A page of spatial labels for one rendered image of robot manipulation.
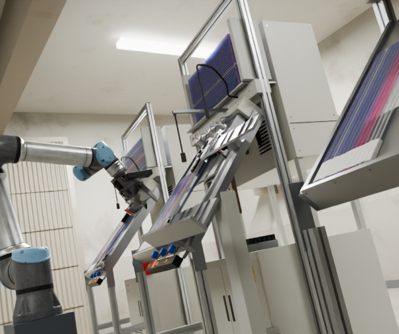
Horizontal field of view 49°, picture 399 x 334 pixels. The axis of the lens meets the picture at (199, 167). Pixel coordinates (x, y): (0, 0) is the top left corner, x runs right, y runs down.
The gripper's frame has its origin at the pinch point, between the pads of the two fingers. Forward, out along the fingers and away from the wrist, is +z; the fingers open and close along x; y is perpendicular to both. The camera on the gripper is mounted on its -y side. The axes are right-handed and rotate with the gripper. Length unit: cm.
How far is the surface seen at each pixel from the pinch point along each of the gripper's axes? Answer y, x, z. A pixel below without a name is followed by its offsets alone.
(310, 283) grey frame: -20, 25, 67
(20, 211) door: -11, -346, -74
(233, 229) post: 4, 49, 22
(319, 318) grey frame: -12, 25, 79
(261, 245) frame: -24, 6, 47
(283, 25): -109, 21, -24
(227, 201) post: -2, 49, 13
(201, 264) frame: 11.0, 25.5, 27.3
